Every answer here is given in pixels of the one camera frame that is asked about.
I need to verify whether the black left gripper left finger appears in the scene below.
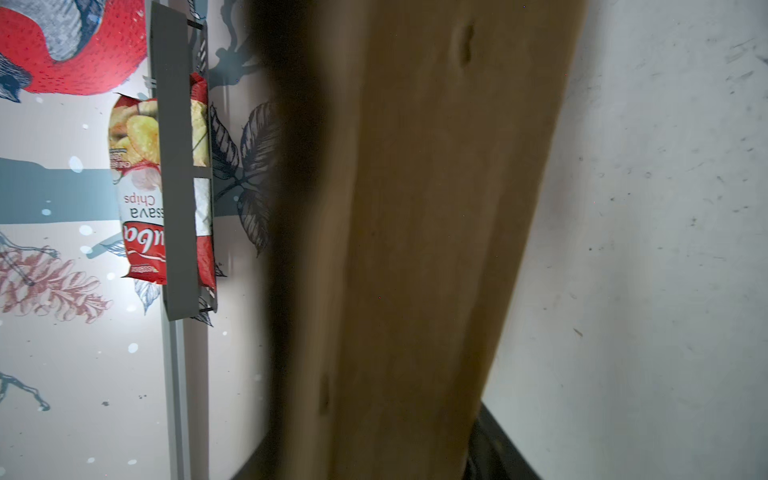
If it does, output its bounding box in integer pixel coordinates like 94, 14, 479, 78
233, 434, 279, 480

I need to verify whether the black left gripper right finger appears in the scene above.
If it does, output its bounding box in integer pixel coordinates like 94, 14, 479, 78
464, 403, 540, 480

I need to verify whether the brown cardboard box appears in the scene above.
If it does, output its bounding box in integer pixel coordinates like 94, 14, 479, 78
252, 1, 586, 479

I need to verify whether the red cassava chips bag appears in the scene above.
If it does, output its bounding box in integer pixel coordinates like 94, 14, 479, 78
108, 73, 217, 291

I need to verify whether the black wire wall basket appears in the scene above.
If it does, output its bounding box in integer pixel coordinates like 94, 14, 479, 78
149, 1, 201, 321

